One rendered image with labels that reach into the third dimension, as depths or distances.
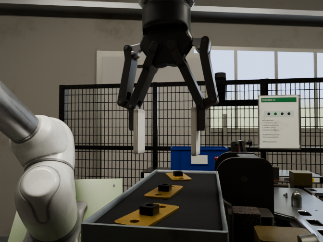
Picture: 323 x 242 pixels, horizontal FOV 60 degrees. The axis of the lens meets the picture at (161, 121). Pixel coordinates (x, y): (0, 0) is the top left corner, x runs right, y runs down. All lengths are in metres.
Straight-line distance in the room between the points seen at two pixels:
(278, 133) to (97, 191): 1.06
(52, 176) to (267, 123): 1.23
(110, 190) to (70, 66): 2.49
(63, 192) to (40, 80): 2.73
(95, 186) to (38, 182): 0.33
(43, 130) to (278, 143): 1.26
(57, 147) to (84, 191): 0.25
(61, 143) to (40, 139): 0.07
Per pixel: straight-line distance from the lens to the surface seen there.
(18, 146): 0.95
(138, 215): 0.32
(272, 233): 0.54
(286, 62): 3.84
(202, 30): 3.59
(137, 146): 0.43
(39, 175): 0.85
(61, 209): 0.86
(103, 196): 1.10
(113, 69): 3.32
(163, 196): 0.40
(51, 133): 0.94
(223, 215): 0.31
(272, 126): 1.71
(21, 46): 3.65
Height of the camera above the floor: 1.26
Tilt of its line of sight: 2 degrees up
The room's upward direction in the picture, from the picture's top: straight up
